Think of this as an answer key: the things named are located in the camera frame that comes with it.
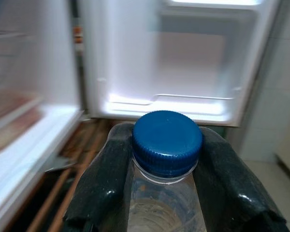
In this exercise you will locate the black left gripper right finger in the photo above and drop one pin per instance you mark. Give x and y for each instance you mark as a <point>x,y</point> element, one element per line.
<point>227,188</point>

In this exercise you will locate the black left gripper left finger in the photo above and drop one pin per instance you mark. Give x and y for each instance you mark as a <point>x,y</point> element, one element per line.
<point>99,183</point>

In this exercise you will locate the clear water bottle blue cap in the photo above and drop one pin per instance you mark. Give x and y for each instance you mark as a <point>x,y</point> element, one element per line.
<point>166,137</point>

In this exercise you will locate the mini fridge door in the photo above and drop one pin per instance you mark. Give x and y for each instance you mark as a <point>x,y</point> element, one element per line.
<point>31,84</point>

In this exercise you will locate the dark grey mini fridge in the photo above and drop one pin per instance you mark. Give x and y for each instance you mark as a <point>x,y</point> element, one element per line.
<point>183,60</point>

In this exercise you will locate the wooden wine rack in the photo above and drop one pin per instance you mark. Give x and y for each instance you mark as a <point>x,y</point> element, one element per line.
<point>87,137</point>

